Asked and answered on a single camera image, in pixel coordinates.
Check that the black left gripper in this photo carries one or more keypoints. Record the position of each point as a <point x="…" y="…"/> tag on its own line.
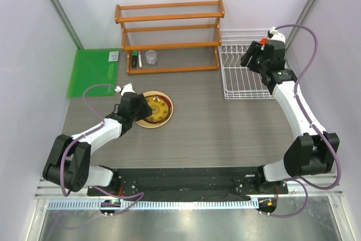
<point x="145" y="109"/>

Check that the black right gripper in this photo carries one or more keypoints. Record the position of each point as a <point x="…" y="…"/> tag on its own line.
<point x="245" y="59"/>

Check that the cream yellow plate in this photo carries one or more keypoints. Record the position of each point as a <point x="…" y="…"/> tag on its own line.
<point x="153" y="123"/>

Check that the olive yellow patterned plate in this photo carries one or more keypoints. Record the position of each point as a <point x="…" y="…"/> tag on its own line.
<point x="160" y="109"/>

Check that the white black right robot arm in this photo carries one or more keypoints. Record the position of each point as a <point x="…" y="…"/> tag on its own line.
<point x="311" y="152"/>

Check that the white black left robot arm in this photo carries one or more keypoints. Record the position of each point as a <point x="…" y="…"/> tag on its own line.
<point x="68" y="164"/>

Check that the orange wooden shelf rack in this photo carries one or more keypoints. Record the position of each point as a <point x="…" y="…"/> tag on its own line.
<point x="170" y="26"/>

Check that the orange plastic plate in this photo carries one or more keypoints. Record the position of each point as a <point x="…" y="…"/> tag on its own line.
<point x="263" y="41"/>

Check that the black green marker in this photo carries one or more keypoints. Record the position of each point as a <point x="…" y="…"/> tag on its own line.
<point x="134" y="59"/>

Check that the pink white marker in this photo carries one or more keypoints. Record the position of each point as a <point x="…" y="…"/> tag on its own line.
<point x="140" y="60"/>

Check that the clear plastic cup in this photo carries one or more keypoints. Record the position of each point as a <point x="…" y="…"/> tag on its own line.
<point x="151" y="57"/>

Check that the green plastic mat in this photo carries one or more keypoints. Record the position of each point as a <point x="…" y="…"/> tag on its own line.
<point x="92" y="67"/>

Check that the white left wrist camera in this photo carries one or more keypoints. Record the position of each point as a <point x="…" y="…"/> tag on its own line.
<point x="128" y="88"/>

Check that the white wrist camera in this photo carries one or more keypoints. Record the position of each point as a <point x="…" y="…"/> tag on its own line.
<point x="128" y="88"/>
<point x="275" y="35"/>

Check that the white wire dish rack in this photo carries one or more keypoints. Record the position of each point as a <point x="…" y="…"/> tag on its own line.
<point x="240" y="82"/>

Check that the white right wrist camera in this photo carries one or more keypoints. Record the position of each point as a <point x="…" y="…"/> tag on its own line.
<point x="275" y="35"/>

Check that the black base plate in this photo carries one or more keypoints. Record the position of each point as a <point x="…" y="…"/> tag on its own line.
<point x="193" y="184"/>

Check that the aluminium front rail frame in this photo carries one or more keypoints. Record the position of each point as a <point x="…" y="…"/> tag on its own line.
<point x="111" y="205"/>

